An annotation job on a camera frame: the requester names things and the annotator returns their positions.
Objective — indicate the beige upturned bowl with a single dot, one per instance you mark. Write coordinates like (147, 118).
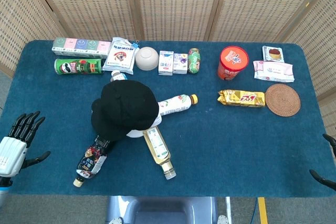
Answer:
(147, 58)

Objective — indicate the dark drink bottle black label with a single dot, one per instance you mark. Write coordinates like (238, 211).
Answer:
(90, 162)

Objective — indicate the white table leg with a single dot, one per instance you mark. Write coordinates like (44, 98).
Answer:
(228, 209)

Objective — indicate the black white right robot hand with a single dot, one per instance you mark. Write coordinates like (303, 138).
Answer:
(331, 183)

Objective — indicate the woven bamboo folding screen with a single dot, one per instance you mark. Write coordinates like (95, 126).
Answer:
(173, 3)

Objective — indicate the white bottle yellow cap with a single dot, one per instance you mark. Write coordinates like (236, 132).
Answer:
(176, 104)

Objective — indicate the yellow biscuit packet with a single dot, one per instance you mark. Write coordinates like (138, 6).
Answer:
(241, 98)

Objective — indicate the blue carpet table cover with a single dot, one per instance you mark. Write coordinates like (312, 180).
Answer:
(236, 150)

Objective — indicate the pastel tissue pack row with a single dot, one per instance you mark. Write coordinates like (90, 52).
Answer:
(78, 45)

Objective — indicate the green printed drink can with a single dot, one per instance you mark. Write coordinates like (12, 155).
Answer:
(194, 61)

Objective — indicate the yellow tea bottle clear cap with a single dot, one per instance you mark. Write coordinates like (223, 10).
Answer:
(157, 148)

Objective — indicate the black baseball cap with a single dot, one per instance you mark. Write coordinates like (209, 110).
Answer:
(126, 106)

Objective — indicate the white foam mannequin head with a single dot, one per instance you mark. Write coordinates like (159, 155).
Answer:
(136, 132)

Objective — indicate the white blue powder bag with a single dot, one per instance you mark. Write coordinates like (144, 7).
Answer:
(120, 56)

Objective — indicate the green Pringles can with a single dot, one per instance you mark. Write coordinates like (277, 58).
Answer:
(78, 66)

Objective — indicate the white purple milk carton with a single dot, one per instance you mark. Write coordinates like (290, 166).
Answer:
(180, 63)

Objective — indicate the orange lidded snack tub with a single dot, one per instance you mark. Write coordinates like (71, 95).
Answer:
(233, 60)

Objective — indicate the pink white wipes pack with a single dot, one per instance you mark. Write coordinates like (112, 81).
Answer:
(273, 71)

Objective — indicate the yellow floor tape strip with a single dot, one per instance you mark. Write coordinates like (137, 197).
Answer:
(263, 211)

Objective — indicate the pudding picture packet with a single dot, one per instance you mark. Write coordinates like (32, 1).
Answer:
(273, 54)

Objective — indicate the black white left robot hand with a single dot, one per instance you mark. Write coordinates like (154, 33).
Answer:
(11, 153)

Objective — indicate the round woven rattan coaster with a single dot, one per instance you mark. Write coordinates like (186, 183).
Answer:
(283, 100)

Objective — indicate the blue binder clip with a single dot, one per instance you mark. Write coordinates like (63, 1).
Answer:
(136, 43)

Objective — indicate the small bottle blue label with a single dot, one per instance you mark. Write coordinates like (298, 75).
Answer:
(118, 76)

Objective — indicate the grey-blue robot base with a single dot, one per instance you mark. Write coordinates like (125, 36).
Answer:
(162, 211)

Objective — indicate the white blue milk carton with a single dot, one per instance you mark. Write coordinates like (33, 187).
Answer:
(165, 62)

